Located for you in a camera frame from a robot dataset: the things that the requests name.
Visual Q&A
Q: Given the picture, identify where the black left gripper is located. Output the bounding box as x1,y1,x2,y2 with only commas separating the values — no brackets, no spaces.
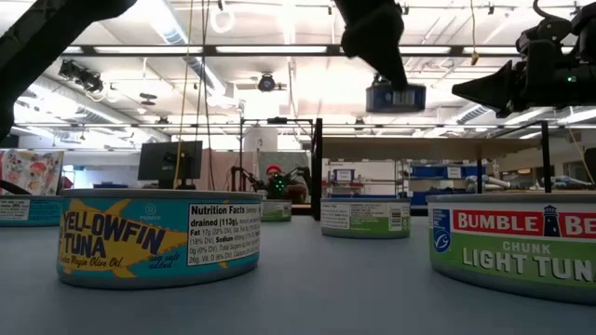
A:
333,0,411,91

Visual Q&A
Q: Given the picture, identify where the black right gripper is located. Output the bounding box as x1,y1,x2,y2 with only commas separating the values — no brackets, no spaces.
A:
451,20,596,111

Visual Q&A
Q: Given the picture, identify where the green Bumble Bee tuna can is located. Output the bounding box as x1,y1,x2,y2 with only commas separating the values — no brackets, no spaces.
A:
319,197,413,240
426,192,596,307

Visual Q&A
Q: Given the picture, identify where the pale green label tuna can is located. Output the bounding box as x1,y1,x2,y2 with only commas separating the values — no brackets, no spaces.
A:
259,198,293,222

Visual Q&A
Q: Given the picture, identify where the teal yellowfin tuna can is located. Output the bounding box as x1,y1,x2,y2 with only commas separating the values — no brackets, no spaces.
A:
56,188,263,290
0,194,64,228

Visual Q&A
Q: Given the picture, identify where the rack with blue bins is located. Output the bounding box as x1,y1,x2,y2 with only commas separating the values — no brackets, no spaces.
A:
398,160,490,207

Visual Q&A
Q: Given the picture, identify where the grey partition panel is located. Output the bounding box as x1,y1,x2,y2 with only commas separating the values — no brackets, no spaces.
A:
256,151,312,190

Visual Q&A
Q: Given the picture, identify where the person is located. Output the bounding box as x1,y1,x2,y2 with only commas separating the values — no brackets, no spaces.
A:
254,163,309,205

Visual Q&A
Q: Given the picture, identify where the pink partition panel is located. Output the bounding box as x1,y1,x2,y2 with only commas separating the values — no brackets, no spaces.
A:
200,149,258,191

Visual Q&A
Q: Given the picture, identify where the black computer monitor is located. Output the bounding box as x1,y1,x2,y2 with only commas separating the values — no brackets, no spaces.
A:
137,140,205,191

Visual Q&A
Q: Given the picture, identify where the black ceiling spotlight cluster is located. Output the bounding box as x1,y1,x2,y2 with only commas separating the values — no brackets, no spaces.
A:
58,59,104,94

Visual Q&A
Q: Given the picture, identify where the colourful floral poster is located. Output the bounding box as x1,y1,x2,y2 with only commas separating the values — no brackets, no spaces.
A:
0,148,65,197

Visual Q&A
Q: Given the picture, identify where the yellow tag on cord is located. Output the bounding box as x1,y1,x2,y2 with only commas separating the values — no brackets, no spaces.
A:
468,0,481,66

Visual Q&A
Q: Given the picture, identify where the wooden shelf black frame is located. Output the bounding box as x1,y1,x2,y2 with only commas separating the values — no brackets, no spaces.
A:
310,117,553,222

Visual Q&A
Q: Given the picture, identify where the black round ceiling camera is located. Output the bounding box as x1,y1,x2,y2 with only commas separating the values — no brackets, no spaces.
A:
257,73,277,93

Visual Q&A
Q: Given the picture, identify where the white hanging ring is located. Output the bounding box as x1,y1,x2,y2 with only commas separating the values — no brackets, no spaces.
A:
209,3,237,34

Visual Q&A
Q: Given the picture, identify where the black hanging cable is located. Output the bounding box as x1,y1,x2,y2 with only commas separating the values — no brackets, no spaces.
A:
194,0,216,191

